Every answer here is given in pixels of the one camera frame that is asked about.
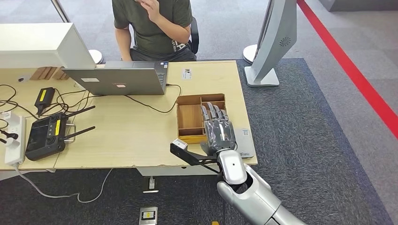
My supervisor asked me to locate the black laptop cable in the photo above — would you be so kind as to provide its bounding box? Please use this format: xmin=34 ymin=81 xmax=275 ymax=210
xmin=124 ymin=83 xmax=182 ymax=114

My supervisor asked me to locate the light wooden desk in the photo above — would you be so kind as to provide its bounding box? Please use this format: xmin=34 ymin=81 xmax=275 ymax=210
xmin=0 ymin=60 xmax=259 ymax=198

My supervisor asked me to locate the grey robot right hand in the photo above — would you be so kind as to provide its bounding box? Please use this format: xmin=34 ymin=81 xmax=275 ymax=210
xmin=199 ymin=101 xmax=237 ymax=157

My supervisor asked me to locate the grey laptop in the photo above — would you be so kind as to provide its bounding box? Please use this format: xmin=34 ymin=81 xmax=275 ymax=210
xmin=61 ymin=60 xmax=169 ymax=96

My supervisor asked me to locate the wooden organizer box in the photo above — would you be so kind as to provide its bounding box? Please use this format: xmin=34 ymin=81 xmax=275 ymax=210
xmin=176 ymin=92 xmax=230 ymax=145

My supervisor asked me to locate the person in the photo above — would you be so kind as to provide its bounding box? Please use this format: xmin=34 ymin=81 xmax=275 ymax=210
xmin=111 ymin=0 xmax=194 ymax=62

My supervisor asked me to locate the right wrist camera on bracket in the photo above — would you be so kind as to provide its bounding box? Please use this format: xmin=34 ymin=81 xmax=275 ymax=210
xmin=169 ymin=138 xmax=222 ymax=167

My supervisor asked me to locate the white card reader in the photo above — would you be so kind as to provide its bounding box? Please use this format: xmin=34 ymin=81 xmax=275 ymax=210
xmin=232 ymin=128 xmax=257 ymax=159

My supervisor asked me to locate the white monitor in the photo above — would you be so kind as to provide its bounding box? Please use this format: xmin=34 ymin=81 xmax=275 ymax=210
xmin=0 ymin=22 xmax=96 ymax=69

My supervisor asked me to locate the black remote controller with antennas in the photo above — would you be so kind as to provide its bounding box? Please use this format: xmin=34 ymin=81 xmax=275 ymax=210
xmin=24 ymin=105 xmax=96 ymax=162

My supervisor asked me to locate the white floor plug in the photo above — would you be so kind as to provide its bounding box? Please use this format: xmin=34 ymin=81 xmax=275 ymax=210
xmin=142 ymin=176 xmax=160 ymax=194

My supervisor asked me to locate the person's left hand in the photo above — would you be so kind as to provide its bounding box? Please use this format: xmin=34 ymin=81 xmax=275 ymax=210
xmin=138 ymin=0 xmax=163 ymax=23

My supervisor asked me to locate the grey white kiosk stand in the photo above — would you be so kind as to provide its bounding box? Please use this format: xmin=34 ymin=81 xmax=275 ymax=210
xmin=244 ymin=0 xmax=298 ymax=87

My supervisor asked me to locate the white power strip cable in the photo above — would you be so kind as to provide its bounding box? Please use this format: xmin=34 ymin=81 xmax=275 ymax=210
xmin=13 ymin=164 xmax=114 ymax=204

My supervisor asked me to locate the metal floor socket box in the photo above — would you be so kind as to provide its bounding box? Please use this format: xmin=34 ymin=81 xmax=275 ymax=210
xmin=138 ymin=206 xmax=159 ymax=225

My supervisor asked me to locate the white power strip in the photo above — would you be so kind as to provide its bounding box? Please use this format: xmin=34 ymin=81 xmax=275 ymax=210
xmin=4 ymin=115 xmax=27 ymax=166

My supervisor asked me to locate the black adapter cable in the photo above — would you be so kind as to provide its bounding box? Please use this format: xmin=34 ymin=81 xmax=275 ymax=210
xmin=37 ymin=89 xmax=105 ymax=120

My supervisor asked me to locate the white round stand base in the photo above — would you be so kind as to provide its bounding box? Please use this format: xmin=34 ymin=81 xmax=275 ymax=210
xmin=242 ymin=44 xmax=259 ymax=65

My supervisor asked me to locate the black plug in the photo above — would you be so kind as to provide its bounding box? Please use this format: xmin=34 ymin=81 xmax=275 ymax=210
xmin=0 ymin=129 xmax=19 ymax=140

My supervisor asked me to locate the wooden block stand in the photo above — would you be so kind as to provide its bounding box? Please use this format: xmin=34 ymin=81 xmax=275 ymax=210
xmin=30 ymin=66 xmax=69 ymax=81

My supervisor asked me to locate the pole stand with round base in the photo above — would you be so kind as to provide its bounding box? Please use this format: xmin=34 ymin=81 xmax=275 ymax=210
xmin=50 ymin=0 xmax=104 ymax=65

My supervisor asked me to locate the black power adapter yellow label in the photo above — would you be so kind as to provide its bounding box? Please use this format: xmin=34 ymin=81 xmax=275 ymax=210
xmin=34 ymin=87 xmax=56 ymax=116

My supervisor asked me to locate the grey platform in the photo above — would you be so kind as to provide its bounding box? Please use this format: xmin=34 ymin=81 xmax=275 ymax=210
xmin=318 ymin=0 xmax=398 ymax=12

